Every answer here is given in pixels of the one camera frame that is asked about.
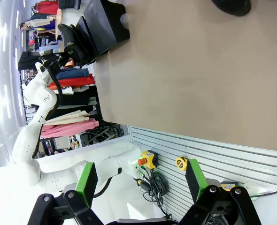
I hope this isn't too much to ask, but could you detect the mannequin in cream top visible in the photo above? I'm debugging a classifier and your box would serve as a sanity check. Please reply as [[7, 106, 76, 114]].
[[19, 14, 57, 31]]

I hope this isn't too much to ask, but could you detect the beige hanging garment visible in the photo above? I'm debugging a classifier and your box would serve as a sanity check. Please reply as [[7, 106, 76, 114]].
[[44, 110, 91, 125]]

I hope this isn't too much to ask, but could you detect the navy hanging garment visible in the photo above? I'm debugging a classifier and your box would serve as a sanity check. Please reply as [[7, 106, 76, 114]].
[[55, 67, 90, 80]]

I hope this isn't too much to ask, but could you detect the pink hanging garment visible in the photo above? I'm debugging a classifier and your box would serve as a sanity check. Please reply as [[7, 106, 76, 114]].
[[39, 118, 100, 139]]

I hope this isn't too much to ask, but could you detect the black cable bundle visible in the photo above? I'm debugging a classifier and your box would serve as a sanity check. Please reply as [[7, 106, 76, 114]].
[[133, 168, 176, 220]]

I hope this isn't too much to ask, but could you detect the bright red garment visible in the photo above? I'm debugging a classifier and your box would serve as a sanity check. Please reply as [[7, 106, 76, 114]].
[[33, 0, 59, 15]]

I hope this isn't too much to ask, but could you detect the black hanging garment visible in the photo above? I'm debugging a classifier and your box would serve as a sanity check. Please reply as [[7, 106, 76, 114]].
[[58, 90, 99, 106]]

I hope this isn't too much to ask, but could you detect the red hanging garment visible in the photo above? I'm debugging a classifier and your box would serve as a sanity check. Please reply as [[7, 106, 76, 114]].
[[49, 73, 95, 90]]

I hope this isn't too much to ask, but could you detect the box with yellow label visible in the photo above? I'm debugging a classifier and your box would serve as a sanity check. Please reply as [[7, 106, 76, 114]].
[[220, 181, 239, 191]]

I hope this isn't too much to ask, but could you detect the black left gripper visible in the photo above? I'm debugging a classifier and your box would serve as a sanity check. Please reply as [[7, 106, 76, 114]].
[[39, 48, 61, 69]]

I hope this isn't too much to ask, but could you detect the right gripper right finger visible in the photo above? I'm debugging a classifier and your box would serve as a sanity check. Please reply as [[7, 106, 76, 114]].
[[178, 158, 262, 225]]

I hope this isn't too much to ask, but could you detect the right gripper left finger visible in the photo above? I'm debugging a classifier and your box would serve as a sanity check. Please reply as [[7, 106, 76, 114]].
[[27, 161, 106, 225]]

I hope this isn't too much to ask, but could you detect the black left arm hose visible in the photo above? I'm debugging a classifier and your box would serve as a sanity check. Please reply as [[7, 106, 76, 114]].
[[31, 64, 64, 160]]

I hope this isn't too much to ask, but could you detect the white printed garment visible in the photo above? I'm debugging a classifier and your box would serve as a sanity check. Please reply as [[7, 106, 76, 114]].
[[58, 85, 90, 95]]

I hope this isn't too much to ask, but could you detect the black hanging jacket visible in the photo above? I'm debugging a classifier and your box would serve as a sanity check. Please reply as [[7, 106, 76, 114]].
[[18, 51, 50, 70]]

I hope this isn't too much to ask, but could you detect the yellow emergency stop button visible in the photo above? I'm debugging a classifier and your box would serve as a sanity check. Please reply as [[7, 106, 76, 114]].
[[137, 150, 159, 170]]

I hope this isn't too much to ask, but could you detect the black leather shoe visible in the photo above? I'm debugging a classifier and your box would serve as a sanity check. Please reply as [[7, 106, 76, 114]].
[[210, 0, 252, 17], [58, 23, 90, 66]]

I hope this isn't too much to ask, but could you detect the yellow tape measure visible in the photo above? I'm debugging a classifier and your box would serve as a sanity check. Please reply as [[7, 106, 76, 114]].
[[175, 156, 188, 171]]

